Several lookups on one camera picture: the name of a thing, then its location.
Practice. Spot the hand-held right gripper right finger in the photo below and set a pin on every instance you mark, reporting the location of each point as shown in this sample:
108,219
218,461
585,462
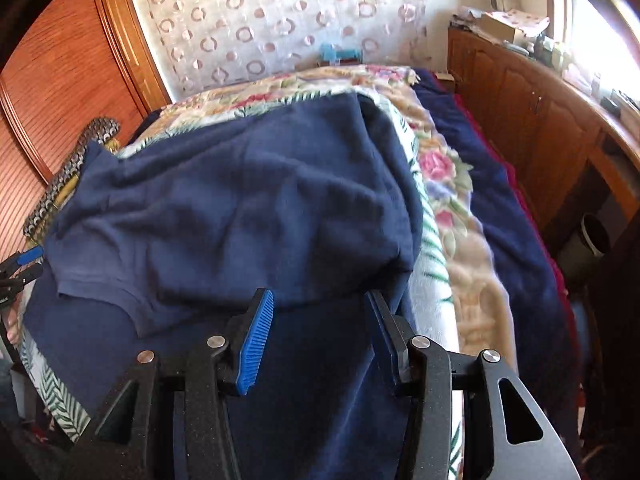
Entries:
387,342

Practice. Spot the dark waste bin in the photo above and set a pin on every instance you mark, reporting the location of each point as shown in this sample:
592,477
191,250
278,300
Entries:
597,235

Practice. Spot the small blue stool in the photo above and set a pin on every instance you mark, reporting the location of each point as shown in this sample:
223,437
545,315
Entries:
337,55

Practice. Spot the sheer circle-patterned curtain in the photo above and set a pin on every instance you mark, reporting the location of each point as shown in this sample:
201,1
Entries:
280,15

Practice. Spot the wooden low cabinet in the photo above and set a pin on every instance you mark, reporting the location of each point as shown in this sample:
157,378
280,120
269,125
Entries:
525,110

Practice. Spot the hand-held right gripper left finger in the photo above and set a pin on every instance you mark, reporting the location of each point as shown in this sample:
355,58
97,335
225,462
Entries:
255,345

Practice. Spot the person's left hand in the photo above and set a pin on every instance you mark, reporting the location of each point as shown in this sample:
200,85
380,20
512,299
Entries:
12,325

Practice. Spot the wooden slatted wardrobe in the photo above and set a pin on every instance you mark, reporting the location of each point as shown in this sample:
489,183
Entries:
60,75

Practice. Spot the wooden framed window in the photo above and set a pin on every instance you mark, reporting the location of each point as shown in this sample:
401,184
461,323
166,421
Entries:
600,35

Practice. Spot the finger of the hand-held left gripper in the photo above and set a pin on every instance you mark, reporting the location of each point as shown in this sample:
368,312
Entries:
25,275
27,256

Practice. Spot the leaf-print bedsheet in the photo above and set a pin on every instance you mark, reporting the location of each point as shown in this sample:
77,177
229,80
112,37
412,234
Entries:
55,390

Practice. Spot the navy blanket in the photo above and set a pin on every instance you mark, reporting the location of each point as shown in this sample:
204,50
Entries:
510,240

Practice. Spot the cardboard box on cabinet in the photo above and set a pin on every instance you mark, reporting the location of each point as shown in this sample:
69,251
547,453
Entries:
530,21

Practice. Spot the floral blanket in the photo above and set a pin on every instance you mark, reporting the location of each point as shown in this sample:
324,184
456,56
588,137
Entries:
450,170

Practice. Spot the navy printed T-shirt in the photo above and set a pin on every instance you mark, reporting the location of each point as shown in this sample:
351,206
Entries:
225,210

